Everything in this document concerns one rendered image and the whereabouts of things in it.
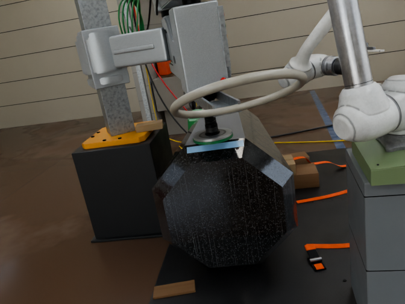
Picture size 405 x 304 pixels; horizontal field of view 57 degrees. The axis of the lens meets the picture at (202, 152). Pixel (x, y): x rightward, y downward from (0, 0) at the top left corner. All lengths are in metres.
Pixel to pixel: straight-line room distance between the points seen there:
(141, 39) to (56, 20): 5.89
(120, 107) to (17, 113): 6.61
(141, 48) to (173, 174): 0.95
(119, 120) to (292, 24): 4.99
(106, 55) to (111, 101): 0.34
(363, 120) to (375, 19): 6.14
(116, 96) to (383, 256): 2.05
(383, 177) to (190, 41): 1.04
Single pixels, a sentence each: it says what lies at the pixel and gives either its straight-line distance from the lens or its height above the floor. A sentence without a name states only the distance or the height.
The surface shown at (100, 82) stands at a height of 1.19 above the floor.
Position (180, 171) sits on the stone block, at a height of 0.72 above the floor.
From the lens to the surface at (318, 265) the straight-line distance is 2.41.
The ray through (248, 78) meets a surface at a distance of 1.12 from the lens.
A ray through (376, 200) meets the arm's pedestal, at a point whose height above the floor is 0.72.
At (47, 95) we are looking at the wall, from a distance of 8.85.
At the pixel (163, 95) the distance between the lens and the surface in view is 5.42.
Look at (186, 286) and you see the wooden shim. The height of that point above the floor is 0.03.
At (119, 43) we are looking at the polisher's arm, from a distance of 2.76.
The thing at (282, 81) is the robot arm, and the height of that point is 1.16.
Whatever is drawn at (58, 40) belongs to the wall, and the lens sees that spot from 8.50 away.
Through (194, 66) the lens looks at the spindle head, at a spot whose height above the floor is 1.28.
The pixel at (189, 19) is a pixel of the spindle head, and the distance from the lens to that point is 1.87.
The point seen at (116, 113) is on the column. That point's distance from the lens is 2.91.
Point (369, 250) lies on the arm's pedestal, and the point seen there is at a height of 0.50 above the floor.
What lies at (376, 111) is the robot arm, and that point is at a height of 1.07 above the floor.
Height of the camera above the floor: 1.46
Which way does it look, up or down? 18 degrees down
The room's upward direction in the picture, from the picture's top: 10 degrees counter-clockwise
